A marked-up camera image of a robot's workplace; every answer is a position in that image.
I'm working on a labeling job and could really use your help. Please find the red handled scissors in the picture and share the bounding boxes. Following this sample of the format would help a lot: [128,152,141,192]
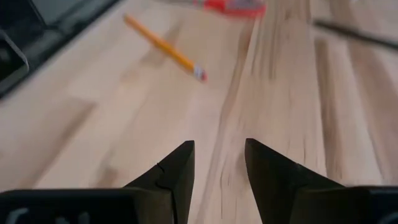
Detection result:
[192,0,267,18]

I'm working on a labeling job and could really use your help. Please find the black pen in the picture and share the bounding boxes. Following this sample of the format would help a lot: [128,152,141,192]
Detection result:
[313,19,398,50]

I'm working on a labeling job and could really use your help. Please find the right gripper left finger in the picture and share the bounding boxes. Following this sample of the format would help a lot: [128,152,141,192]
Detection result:
[124,140,196,224]

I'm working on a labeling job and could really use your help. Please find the yellow pencil with eraser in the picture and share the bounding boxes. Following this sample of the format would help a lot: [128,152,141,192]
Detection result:
[123,14,208,82]

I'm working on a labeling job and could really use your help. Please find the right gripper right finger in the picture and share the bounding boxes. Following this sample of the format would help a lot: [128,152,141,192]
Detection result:
[244,138,346,224]

